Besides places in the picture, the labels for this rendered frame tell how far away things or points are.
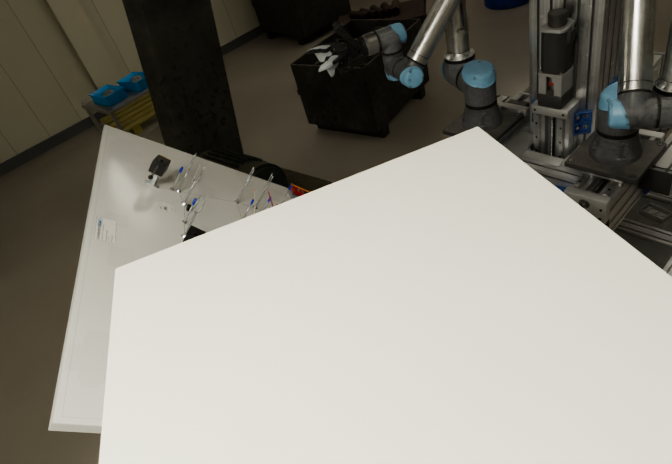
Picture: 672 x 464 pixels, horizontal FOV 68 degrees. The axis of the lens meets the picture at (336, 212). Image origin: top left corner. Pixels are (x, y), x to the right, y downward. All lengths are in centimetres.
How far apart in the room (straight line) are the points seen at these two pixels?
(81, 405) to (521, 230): 76
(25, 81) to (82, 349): 577
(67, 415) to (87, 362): 12
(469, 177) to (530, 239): 12
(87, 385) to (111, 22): 612
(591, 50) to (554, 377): 156
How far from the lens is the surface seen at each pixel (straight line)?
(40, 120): 680
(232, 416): 47
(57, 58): 675
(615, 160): 179
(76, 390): 101
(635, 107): 145
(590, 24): 186
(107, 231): 137
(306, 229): 59
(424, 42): 179
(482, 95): 194
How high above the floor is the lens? 222
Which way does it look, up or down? 37 degrees down
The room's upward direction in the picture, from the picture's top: 18 degrees counter-clockwise
